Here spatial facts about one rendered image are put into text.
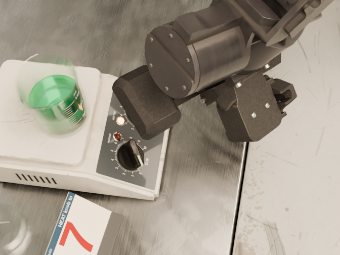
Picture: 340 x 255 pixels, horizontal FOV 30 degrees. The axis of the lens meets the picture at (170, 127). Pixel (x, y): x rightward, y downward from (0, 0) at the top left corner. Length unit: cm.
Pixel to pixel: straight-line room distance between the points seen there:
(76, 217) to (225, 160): 19
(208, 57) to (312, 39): 40
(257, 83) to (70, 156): 22
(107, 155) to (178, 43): 27
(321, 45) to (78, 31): 32
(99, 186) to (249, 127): 21
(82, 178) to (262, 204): 21
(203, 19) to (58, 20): 44
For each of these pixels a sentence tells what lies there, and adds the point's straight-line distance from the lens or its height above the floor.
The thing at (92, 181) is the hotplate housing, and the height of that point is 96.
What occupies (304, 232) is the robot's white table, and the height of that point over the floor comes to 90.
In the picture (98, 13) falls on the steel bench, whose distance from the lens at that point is 88.
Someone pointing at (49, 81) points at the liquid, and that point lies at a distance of 69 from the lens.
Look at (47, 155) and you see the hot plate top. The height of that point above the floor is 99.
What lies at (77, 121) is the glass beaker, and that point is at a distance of 68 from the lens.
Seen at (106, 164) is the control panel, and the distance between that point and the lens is 71.
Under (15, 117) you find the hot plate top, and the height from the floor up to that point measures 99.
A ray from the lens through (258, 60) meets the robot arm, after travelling 54.
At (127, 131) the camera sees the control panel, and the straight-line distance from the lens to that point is 73.
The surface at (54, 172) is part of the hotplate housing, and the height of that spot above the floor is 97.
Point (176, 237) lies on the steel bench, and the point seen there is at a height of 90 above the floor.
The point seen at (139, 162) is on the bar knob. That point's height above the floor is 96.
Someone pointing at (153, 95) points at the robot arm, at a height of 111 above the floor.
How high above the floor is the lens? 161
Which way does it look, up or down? 65 degrees down
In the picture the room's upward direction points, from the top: 8 degrees counter-clockwise
